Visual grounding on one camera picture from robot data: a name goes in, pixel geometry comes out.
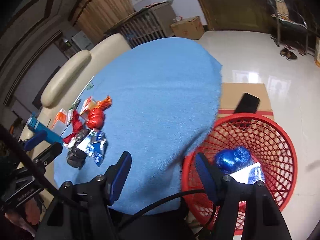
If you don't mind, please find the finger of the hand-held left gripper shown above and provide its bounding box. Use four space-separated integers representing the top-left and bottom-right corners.
24 130 48 151
32 142 63 168

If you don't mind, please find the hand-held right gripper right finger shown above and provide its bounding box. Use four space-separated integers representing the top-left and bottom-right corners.
194 152 293 240

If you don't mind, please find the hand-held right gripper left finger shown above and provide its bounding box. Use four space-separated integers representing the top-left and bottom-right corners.
37 151 132 240

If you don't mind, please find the black plastic bag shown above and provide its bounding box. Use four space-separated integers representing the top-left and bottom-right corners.
66 130 90 168

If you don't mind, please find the blue foil wrapper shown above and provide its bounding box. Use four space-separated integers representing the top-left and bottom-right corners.
214 146 251 175

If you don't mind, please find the blue white printed packet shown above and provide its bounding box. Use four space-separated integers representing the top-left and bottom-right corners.
77 129 108 167

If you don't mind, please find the red wrapper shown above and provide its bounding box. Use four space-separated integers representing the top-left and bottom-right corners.
62 110 84 144

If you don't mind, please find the orange red bag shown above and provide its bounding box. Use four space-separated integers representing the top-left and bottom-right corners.
85 95 113 130

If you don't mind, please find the red plastic basket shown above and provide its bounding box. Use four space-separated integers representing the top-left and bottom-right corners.
180 113 298 230

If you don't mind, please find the person's left hand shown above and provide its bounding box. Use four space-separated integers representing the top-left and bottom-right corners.
5 197 42 230

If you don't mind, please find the light blue carton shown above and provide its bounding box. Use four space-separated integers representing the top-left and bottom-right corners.
27 116 63 143

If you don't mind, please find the orange white packet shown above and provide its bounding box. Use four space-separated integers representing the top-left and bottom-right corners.
51 108 69 128

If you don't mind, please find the small orange box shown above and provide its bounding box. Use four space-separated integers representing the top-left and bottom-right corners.
80 97 98 114

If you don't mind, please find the beige leather sofa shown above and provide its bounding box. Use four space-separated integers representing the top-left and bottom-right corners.
19 33 132 205

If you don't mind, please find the black phone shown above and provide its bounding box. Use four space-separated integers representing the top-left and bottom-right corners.
234 93 260 115

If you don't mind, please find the flat cardboard box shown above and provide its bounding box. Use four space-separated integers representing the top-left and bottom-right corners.
216 82 275 123

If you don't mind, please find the blue towel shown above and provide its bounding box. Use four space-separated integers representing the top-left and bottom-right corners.
54 37 223 215

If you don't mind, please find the white cabinet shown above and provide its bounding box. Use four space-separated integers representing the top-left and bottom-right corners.
71 30 90 50

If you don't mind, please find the brown cardboard box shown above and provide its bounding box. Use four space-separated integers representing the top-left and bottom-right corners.
170 16 205 40

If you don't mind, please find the wooden slatted crib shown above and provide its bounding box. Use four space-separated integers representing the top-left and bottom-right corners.
105 1 175 48

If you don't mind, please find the beige curtain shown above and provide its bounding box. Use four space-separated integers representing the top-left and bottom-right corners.
69 0 135 37

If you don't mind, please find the wooden door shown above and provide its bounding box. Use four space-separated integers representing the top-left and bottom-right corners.
187 0 275 33

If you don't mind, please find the black metal chair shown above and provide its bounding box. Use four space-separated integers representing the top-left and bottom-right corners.
265 0 315 55

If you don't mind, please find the striped cloth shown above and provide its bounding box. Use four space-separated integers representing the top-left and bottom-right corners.
272 0 290 18

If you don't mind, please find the black cable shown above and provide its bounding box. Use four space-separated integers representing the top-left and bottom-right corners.
117 189 218 230
0 124 85 209

